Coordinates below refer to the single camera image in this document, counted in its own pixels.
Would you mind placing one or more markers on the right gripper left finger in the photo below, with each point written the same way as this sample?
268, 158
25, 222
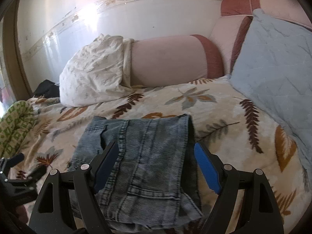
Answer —
52, 210

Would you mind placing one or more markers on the grey quilted pillow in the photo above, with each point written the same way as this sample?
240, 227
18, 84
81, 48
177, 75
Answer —
273, 70

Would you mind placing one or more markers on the pink padded headboard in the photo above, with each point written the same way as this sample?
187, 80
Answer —
231, 28

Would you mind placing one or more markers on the grey acid-wash denim pants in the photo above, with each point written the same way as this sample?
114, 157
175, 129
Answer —
153, 184

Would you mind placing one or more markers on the white floral pillow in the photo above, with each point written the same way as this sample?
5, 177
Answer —
97, 73

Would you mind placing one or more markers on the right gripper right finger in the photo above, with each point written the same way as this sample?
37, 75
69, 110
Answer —
259, 212

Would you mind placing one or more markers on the pink cylindrical bolster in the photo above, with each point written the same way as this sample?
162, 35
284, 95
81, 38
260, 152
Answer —
174, 60

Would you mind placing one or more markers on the black garment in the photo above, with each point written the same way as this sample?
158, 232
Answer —
47, 89

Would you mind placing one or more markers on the green white rolled blanket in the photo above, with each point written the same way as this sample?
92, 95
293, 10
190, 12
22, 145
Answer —
15, 125

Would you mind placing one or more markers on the leaf pattern bed sheet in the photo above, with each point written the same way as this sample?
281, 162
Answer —
230, 124

